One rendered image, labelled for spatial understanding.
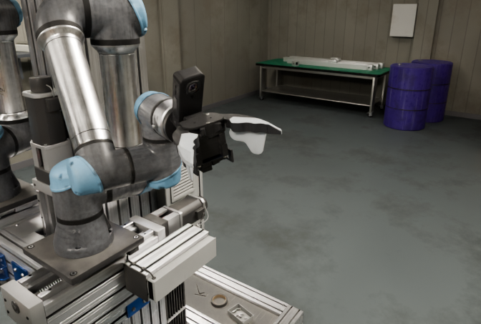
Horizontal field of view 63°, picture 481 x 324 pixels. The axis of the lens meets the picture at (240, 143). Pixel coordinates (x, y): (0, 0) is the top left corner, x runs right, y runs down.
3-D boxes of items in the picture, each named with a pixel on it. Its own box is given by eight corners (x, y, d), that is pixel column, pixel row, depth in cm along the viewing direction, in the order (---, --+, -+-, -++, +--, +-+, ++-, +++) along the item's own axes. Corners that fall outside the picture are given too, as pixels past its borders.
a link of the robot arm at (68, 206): (50, 206, 105) (41, 159, 100) (101, 193, 112) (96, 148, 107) (59, 226, 95) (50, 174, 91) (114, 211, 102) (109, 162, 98)
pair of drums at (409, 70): (447, 116, 665) (457, 59, 634) (431, 135, 567) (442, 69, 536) (399, 109, 707) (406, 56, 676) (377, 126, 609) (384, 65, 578)
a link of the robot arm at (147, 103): (167, 124, 87) (165, 86, 84) (190, 137, 79) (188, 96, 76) (133, 130, 83) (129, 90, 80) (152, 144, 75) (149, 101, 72)
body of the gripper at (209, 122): (237, 162, 66) (203, 142, 75) (231, 114, 63) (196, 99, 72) (197, 178, 62) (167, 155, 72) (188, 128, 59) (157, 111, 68)
